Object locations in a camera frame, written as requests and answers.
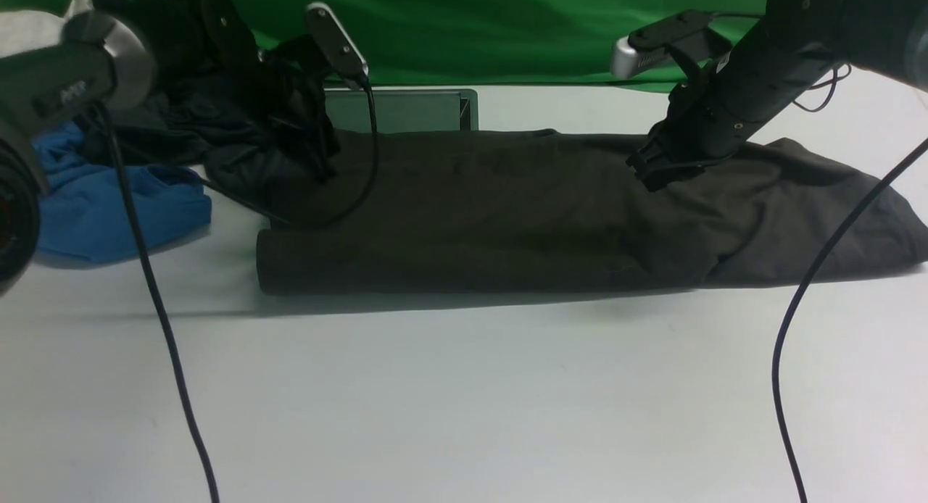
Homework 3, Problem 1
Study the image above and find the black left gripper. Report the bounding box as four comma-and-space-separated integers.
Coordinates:
94, 0, 341, 192

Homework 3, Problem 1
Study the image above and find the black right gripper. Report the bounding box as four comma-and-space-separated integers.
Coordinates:
627, 75, 769, 192

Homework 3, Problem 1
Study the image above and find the dark gray long-sleeved shirt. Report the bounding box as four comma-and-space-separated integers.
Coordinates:
255, 128, 928, 297

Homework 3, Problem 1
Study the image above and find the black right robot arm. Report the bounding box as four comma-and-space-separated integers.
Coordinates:
612, 0, 927, 191

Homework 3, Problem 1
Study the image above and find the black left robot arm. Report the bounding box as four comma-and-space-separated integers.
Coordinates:
2, 0, 305, 295

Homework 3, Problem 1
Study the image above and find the dark teal crumpled garment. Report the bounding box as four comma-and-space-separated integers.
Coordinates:
110, 73, 339, 215

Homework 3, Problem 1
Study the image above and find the white crumpled garment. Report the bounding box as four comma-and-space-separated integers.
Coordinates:
1, 0, 93, 59

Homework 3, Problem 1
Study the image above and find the gray flat tray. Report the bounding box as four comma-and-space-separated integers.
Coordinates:
326, 89, 479, 134

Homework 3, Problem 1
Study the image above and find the blue crumpled garment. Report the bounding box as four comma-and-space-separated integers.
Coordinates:
32, 121, 212, 265

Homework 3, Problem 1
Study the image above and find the green backdrop cloth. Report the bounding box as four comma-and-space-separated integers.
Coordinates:
230, 0, 766, 86

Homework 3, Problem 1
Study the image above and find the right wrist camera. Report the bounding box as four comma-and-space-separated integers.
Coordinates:
610, 10, 733, 80

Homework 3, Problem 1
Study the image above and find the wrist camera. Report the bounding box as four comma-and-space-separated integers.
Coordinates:
610, 10, 733, 80
304, 1, 369, 90

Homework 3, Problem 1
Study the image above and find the black left camera cable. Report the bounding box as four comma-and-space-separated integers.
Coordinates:
91, 83, 381, 503

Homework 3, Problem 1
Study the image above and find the black camera cable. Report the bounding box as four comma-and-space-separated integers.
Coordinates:
770, 61, 928, 503
91, 83, 381, 503

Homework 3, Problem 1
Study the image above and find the black right camera cable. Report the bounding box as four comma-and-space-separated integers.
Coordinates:
770, 61, 928, 503

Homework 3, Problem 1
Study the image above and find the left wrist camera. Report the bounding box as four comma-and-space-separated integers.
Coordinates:
304, 1, 369, 90

